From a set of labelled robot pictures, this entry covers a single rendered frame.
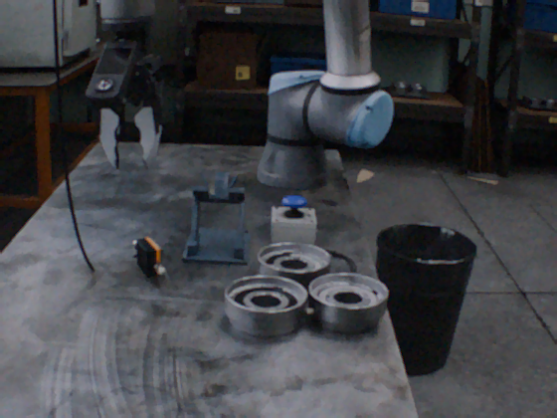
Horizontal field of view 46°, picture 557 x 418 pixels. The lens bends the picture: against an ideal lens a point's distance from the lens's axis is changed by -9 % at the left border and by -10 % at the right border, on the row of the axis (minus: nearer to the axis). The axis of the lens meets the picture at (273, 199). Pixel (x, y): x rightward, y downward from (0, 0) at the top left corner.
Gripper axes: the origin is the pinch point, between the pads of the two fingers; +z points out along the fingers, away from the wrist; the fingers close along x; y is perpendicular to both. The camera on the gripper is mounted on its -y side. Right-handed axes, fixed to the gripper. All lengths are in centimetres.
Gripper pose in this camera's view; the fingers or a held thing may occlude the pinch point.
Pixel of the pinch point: (130, 161)
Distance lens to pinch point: 99.0
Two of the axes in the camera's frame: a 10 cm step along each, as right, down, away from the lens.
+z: 0.2, 9.3, 3.7
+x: -10.0, -0.2, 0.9
